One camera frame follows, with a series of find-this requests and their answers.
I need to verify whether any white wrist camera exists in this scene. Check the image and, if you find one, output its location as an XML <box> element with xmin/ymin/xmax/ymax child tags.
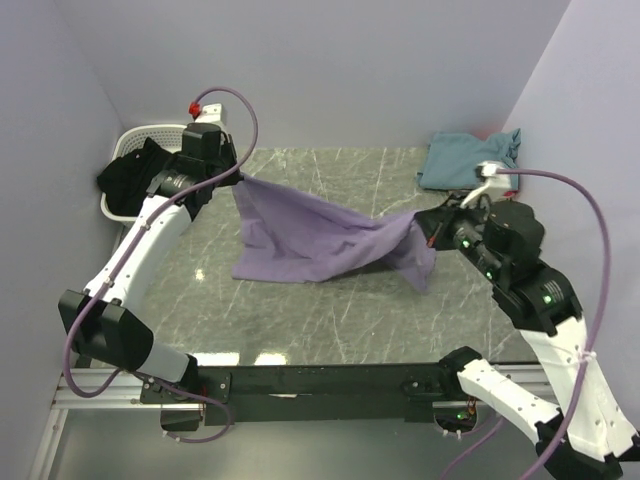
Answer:
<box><xmin>460</xmin><ymin>161</ymin><xmax>517</xmax><ymax>209</ymax></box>
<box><xmin>188</xmin><ymin>102</ymin><xmax>227</xmax><ymax>129</ymax></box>

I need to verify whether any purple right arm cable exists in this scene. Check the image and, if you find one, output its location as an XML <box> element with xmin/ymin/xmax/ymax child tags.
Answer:
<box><xmin>439</xmin><ymin>167</ymin><xmax>612</xmax><ymax>480</ymax></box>

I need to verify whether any black t shirt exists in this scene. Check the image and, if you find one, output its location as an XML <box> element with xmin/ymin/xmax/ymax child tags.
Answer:
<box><xmin>96</xmin><ymin>138</ymin><xmax>174</xmax><ymax>217</ymax></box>

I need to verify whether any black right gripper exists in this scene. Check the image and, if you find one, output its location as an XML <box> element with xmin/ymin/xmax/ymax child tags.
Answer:
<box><xmin>412</xmin><ymin>189</ymin><xmax>503</xmax><ymax>280</ymax></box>

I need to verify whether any teal folded t shirt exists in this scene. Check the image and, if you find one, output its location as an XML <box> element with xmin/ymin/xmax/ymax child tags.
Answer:
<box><xmin>416</xmin><ymin>129</ymin><xmax>522</xmax><ymax>191</ymax></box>

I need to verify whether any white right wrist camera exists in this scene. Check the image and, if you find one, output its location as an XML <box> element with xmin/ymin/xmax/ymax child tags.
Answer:
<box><xmin>460</xmin><ymin>161</ymin><xmax>517</xmax><ymax>209</ymax></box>

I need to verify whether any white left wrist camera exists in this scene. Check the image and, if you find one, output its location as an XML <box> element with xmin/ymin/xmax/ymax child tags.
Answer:
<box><xmin>188</xmin><ymin>102</ymin><xmax>227</xmax><ymax>129</ymax></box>

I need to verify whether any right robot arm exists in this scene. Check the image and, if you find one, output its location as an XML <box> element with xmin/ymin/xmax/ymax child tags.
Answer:
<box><xmin>415</xmin><ymin>200</ymin><xmax>639</xmax><ymax>479</ymax></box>

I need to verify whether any aluminium rail frame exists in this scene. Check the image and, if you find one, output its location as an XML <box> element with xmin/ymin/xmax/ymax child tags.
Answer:
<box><xmin>28</xmin><ymin>373</ymin><xmax>199</xmax><ymax>480</ymax></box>

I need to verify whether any purple t shirt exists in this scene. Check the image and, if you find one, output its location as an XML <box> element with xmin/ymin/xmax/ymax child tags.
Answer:
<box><xmin>232</xmin><ymin>176</ymin><xmax>436</xmax><ymax>293</ymax></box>

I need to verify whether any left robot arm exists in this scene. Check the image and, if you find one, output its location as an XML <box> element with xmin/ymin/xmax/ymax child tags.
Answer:
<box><xmin>58</xmin><ymin>122</ymin><xmax>242</xmax><ymax>402</ymax></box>

